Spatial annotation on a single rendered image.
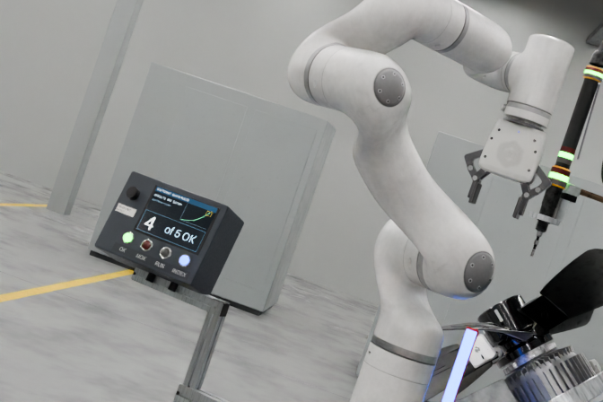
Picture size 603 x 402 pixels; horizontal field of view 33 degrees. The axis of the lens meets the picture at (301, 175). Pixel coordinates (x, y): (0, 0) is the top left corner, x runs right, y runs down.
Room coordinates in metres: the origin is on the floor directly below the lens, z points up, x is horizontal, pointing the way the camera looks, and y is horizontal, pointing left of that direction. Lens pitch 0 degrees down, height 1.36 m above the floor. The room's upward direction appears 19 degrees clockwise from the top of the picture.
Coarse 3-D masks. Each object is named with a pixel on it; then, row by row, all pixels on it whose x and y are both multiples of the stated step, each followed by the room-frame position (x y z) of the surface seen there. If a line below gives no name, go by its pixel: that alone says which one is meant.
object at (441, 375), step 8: (456, 344) 2.42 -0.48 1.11; (440, 352) 2.43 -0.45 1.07; (448, 352) 2.41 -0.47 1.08; (456, 352) 2.40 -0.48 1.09; (440, 360) 2.40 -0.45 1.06; (448, 360) 2.39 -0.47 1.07; (440, 368) 2.38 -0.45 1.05; (448, 368) 2.37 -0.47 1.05; (472, 368) 2.34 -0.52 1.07; (432, 376) 2.36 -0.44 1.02; (440, 376) 2.36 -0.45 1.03; (448, 376) 2.35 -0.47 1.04; (464, 376) 2.33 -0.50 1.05; (432, 384) 2.34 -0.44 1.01; (440, 384) 2.33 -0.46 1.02; (432, 392) 2.32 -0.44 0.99; (440, 392) 2.31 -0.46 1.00; (424, 400) 2.30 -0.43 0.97
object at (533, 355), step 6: (540, 348) 2.31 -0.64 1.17; (546, 348) 2.32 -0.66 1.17; (552, 348) 2.32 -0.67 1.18; (528, 354) 2.32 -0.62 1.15; (534, 354) 2.30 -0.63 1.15; (540, 354) 2.32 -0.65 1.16; (516, 360) 2.33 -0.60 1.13; (522, 360) 2.31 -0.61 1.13; (528, 360) 2.30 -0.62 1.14; (534, 360) 2.39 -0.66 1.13; (510, 366) 2.33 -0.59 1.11; (516, 366) 2.32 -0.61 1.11; (522, 366) 2.38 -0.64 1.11; (504, 372) 2.35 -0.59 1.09; (510, 372) 2.36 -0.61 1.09
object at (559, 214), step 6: (570, 186) 2.29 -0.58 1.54; (564, 192) 2.31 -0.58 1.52; (570, 192) 2.30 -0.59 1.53; (576, 192) 2.30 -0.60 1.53; (564, 198) 2.29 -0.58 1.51; (570, 198) 2.29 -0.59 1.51; (576, 198) 2.29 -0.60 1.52; (558, 204) 2.31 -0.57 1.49; (564, 204) 2.29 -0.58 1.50; (558, 210) 2.30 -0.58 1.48; (564, 210) 2.30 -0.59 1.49; (534, 216) 2.28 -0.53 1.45; (540, 216) 2.27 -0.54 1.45; (546, 216) 2.27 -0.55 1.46; (558, 216) 2.29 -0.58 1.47; (552, 222) 2.27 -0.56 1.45; (558, 222) 2.28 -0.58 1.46
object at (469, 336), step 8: (464, 336) 1.98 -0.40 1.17; (472, 336) 1.98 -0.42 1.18; (464, 344) 1.98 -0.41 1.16; (472, 344) 1.98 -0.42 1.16; (464, 352) 1.98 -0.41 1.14; (456, 360) 1.98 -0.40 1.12; (464, 360) 1.98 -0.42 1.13; (456, 368) 1.98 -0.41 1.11; (464, 368) 1.98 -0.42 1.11; (456, 376) 1.98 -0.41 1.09; (448, 384) 1.98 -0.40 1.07; (456, 384) 1.98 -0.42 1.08; (448, 392) 1.98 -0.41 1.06; (456, 392) 1.98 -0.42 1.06; (448, 400) 1.98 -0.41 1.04
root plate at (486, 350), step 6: (480, 336) 2.42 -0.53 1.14; (480, 342) 2.40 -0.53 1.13; (486, 342) 2.39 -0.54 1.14; (474, 348) 2.39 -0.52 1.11; (480, 348) 2.39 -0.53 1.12; (486, 348) 2.38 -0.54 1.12; (492, 348) 2.37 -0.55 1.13; (474, 354) 2.38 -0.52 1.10; (480, 354) 2.37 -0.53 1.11; (486, 354) 2.36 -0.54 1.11; (492, 354) 2.36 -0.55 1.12; (474, 360) 2.37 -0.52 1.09; (480, 360) 2.36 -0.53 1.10; (486, 360) 2.35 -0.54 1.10; (474, 366) 2.35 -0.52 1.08
